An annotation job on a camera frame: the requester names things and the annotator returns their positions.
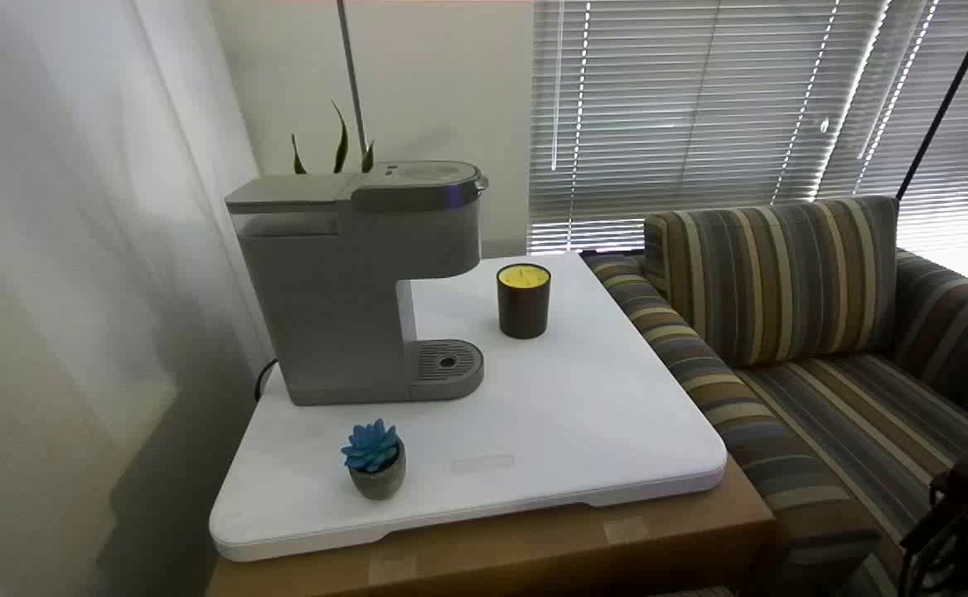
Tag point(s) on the window blinds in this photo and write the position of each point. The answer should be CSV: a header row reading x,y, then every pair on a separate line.
x,y
701,104

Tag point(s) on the black stand pole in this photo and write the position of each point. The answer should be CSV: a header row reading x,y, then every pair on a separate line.
x,y
932,128

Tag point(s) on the brown cardboard box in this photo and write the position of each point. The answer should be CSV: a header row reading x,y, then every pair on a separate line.
x,y
616,552

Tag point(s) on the grey coffee maker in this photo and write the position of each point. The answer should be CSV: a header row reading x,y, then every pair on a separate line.
x,y
334,264

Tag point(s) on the small blue succulent grey pot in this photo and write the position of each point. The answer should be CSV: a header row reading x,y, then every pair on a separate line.
x,y
375,460

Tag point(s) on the striped sofa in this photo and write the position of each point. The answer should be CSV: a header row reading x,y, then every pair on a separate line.
x,y
829,364

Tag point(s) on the dark candle jar yellow wax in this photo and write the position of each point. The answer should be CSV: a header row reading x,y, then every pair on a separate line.
x,y
522,300

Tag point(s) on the white table board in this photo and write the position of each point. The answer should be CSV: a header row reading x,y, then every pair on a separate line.
x,y
576,417

